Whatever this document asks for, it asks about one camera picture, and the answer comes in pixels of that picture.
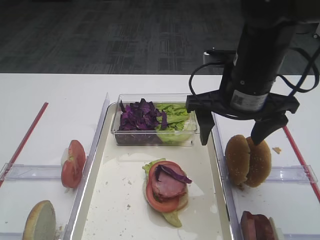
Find clear plastic salad container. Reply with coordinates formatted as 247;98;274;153
110;93;199;146

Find upper left clear pusher track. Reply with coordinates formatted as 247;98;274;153
0;163;63;181

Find lettuce leaf under stack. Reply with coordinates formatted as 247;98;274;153
142;157;183;228

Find clear vertical divider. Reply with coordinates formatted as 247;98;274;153
211;113;243;240
61;95;110;240

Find bread crumb piece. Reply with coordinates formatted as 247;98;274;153
272;147;282;155

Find sesame bun one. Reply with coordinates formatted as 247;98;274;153
244;137;272;188
225;134;251;185

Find clear pusher track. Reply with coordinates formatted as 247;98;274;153
265;165;318;184
0;163;63;181

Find left clear vertical divider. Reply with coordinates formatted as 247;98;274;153
61;95;110;240

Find cream metal tray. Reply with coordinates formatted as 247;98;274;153
72;103;231;240

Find tomato slices on left rack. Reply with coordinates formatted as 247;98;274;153
61;139;86;189

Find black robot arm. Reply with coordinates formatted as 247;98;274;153
185;0;320;145

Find right red rail strip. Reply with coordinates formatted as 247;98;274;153
282;126;320;201

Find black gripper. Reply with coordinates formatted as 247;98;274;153
185;61;300;146

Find shredded purple cabbage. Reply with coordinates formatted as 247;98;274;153
118;98;169;131

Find green lettuce in container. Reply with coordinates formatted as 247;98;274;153
155;103;197;146

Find ham slice on tray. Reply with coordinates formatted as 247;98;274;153
151;164;187;201

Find purple cabbage piece on ham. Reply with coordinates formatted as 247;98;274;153
155;164;193;184

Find red rail strip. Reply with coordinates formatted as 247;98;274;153
282;126;320;201
0;102;49;186

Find sliced meat patties on rack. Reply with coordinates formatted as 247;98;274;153
240;211;276;240

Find tomato slice on tray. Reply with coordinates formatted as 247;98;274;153
145;161;187;213

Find bun bottom half on rack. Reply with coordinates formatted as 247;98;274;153
22;200;56;240

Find upper right clear pusher track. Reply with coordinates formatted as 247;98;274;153
265;165;318;184

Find left red rail strip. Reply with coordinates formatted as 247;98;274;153
0;102;49;186

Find right clear vertical divider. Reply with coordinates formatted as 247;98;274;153
211;113;243;240

